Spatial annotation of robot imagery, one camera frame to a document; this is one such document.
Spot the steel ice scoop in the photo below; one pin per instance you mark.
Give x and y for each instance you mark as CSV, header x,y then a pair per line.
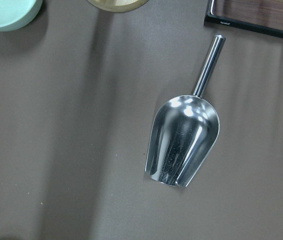
x,y
184,129

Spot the wooden cup tree stand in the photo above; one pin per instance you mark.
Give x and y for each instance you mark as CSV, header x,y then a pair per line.
x,y
117,6

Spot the light green bowl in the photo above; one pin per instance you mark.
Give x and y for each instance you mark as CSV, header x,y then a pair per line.
x,y
15,14

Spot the black wire glass rack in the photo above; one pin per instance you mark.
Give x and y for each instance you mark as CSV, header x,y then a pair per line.
x,y
261,16

